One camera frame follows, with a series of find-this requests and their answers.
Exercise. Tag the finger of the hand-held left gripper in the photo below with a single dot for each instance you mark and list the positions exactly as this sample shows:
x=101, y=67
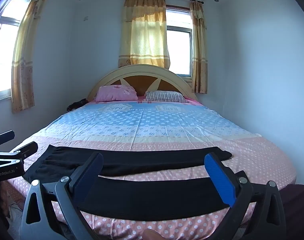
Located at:
x=4, y=137
x=27, y=149

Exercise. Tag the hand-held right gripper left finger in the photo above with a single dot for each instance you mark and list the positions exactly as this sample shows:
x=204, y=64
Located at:
x=90, y=176

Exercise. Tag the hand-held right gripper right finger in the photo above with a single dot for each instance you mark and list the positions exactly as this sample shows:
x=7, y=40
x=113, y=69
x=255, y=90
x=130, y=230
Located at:
x=219, y=182

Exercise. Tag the black pants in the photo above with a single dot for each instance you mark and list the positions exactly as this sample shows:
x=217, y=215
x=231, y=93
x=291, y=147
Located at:
x=142, y=162

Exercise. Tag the dark cloth bundle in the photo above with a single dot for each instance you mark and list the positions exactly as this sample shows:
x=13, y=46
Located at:
x=77, y=105

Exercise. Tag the long yellow side curtain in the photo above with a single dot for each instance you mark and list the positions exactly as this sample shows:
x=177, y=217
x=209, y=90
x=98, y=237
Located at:
x=24, y=62

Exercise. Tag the person's dark clothing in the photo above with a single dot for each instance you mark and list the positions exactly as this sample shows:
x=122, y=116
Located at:
x=296, y=210

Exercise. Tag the polka dot pink blue bedsheet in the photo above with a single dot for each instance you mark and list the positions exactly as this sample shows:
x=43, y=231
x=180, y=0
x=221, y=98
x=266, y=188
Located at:
x=154, y=125

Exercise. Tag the pink pillow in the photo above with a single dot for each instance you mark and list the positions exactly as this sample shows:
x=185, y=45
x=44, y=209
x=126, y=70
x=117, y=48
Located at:
x=117, y=93

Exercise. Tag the large side window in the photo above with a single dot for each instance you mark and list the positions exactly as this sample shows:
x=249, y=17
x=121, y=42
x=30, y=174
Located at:
x=4, y=42

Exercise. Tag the striped pillow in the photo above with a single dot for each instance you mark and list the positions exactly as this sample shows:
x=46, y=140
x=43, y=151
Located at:
x=167, y=97

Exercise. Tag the cream wooden bed headboard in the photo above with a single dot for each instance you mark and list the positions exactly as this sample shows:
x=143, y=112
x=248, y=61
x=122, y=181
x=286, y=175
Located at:
x=139, y=76

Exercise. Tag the narrow yellow curtain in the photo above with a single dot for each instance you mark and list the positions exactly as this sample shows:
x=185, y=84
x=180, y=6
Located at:
x=199, y=50

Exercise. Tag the window behind headboard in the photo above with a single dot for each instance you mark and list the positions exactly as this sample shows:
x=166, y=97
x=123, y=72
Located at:
x=179, y=50

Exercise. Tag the wide yellow curtain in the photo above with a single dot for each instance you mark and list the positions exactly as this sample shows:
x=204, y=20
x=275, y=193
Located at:
x=144, y=30

